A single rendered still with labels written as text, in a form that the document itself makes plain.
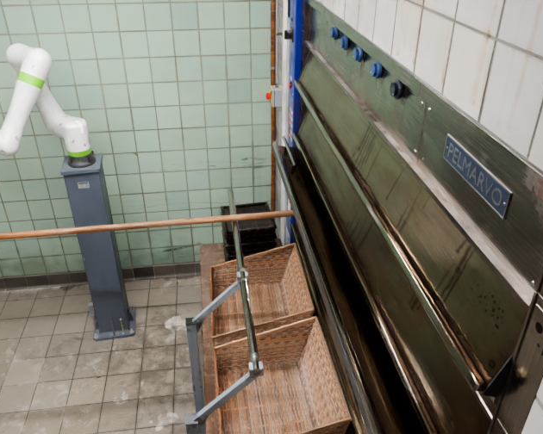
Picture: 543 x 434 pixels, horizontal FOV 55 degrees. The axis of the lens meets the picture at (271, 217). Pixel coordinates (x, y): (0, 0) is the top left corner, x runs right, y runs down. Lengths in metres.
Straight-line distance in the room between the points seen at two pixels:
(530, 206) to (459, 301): 0.28
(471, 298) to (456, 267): 0.08
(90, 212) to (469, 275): 2.41
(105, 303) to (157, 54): 1.57
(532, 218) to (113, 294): 2.87
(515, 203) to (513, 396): 0.32
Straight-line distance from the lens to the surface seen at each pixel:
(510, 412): 1.01
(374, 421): 1.28
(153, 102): 3.44
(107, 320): 3.58
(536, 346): 0.90
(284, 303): 2.83
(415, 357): 1.33
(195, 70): 3.37
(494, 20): 0.96
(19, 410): 3.41
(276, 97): 3.09
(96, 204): 3.09
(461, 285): 1.08
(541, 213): 0.87
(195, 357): 2.34
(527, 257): 0.91
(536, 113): 0.85
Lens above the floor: 2.43
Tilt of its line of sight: 31 degrees down
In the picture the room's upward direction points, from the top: straight up
